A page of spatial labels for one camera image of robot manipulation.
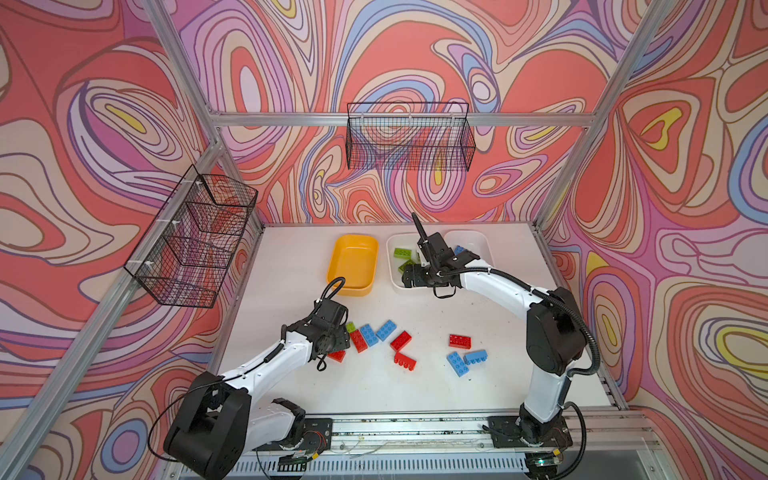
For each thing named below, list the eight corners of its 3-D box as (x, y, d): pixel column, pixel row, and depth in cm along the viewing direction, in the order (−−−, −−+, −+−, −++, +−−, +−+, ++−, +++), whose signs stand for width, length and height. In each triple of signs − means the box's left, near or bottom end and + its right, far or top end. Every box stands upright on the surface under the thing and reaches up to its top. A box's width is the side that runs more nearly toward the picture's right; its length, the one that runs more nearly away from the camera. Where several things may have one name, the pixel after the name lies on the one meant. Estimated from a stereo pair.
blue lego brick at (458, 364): (459, 378, 84) (461, 376, 82) (445, 357, 88) (447, 354, 86) (469, 373, 85) (470, 370, 83) (455, 352, 89) (456, 349, 87)
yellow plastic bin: (327, 301, 102) (323, 289, 96) (336, 239, 121) (333, 226, 115) (377, 301, 102) (376, 289, 96) (378, 239, 121) (378, 226, 115)
